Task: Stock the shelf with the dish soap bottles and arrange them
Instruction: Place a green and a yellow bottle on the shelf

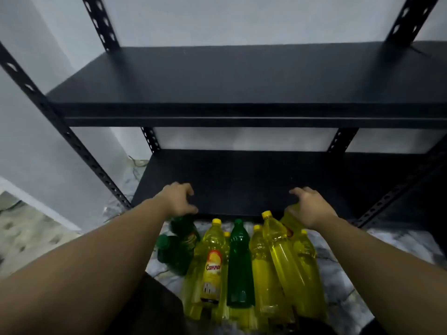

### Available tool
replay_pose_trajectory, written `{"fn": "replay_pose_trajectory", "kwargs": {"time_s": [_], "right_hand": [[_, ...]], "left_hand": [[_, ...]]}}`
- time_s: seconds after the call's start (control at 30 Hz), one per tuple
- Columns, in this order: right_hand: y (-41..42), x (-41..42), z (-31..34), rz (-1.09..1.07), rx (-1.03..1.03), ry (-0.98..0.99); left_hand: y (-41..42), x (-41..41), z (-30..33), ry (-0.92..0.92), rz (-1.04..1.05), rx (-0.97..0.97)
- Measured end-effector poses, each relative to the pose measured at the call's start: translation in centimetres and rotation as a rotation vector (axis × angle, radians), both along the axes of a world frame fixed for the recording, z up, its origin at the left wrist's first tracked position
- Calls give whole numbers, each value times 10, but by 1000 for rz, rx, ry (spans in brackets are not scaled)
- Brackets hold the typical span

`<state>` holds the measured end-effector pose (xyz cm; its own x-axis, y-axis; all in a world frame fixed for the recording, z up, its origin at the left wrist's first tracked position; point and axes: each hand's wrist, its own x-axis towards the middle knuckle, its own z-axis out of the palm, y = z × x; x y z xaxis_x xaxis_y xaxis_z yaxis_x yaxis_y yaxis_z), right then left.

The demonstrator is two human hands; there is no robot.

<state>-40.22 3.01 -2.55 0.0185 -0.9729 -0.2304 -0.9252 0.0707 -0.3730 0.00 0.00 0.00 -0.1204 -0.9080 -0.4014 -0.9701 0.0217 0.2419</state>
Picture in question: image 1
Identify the person's left hand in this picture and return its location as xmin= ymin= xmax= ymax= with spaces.
xmin=153 ymin=182 xmax=199 ymax=219

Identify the person's right hand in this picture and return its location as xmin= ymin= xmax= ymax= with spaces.
xmin=284 ymin=187 xmax=339 ymax=230

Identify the group of bottles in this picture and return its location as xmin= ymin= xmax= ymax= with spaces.
xmin=181 ymin=210 xmax=328 ymax=332

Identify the black metal shelving rack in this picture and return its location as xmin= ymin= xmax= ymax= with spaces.
xmin=0 ymin=0 xmax=447 ymax=229
xmin=344 ymin=149 xmax=447 ymax=262

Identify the person's right forearm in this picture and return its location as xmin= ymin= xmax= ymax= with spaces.
xmin=314 ymin=215 xmax=447 ymax=335

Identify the person's left forearm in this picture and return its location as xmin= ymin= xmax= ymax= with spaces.
xmin=0 ymin=198 xmax=170 ymax=335

